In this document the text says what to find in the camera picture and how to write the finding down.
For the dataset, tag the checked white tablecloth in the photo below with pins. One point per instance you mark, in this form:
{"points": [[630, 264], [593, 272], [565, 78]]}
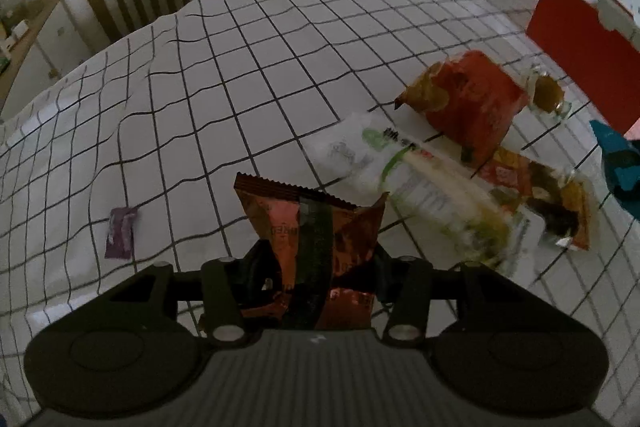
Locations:
{"points": [[250, 82]]}

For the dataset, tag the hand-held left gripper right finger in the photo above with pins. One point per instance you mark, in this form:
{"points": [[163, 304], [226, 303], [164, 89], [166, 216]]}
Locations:
{"points": [[387, 277]]}

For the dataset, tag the white green snack packet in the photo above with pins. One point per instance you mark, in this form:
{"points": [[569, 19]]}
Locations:
{"points": [[400, 167]]}

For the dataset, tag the small white box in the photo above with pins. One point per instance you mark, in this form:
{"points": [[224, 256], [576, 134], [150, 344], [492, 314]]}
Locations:
{"points": [[19, 30]]}

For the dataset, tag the red chip bag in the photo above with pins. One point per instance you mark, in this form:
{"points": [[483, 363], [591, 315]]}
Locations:
{"points": [[475, 102]]}

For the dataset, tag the blue snack packet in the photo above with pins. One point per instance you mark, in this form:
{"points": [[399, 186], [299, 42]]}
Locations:
{"points": [[622, 162]]}

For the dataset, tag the wooden white sideboard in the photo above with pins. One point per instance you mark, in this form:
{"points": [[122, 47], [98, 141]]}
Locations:
{"points": [[45, 52]]}

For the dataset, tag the brown striped snack packet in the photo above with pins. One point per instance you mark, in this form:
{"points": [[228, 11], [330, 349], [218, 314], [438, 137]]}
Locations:
{"points": [[310, 237]]}

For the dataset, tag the bun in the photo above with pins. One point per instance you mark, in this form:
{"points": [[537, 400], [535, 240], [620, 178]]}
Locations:
{"points": [[547, 94]]}

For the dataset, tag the red cardboard box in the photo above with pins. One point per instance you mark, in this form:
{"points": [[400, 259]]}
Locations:
{"points": [[575, 42]]}

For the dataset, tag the small purple sachet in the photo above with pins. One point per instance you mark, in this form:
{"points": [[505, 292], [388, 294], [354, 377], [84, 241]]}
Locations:
{"points": [[121, 232]]}

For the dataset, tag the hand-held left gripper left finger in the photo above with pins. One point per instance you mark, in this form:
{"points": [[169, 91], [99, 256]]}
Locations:
{"points": [[252, 267]]}

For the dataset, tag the orange printed snack packet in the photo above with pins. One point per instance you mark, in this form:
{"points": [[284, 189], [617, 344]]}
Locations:
{"points": [[545, 192]]}

